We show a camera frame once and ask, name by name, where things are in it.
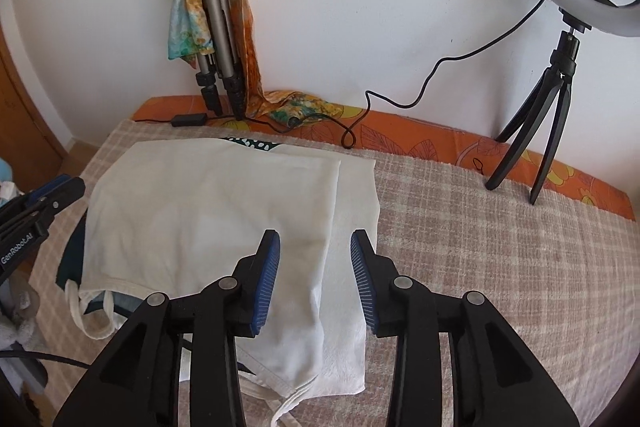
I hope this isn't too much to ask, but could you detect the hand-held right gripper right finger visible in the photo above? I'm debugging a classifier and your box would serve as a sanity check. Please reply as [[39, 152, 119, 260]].
[[350, 229, 583, 427]]

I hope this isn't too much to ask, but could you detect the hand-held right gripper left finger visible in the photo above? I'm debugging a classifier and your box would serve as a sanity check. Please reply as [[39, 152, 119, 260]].
[[52, 229, 282, 427]]

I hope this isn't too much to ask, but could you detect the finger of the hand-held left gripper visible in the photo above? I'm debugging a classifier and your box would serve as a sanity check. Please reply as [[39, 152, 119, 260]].
[[20, 175, 73, 205], [27, 178, 87, 216]]

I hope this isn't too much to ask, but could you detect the white strappy camisole top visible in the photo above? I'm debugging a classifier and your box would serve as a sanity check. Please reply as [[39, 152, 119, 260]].
[[64, 138, 342, 427]]

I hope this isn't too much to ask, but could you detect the wooden door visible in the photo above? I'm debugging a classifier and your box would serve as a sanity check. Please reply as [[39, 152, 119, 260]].
[[0, 24, 68, 162]]

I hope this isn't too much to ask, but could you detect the white folded top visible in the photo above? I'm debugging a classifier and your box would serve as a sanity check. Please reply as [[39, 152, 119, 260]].
[[315, 156, 379, 395]]

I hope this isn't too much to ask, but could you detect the pink checked blanket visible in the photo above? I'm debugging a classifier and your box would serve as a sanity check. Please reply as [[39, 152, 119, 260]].
[[27, 119, 640, 427]]

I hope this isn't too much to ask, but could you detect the orange floral sheet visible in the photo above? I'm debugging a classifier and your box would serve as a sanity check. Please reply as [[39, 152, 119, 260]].
[[131, 96, 636, 223]]

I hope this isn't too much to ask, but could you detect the small black tripod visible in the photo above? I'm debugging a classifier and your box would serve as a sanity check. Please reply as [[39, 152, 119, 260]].
[[485, 9, 586, 206]]

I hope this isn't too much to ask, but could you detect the black ring light cable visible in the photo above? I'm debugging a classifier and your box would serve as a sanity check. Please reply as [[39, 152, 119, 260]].
[[135, 0, 548, 148]]

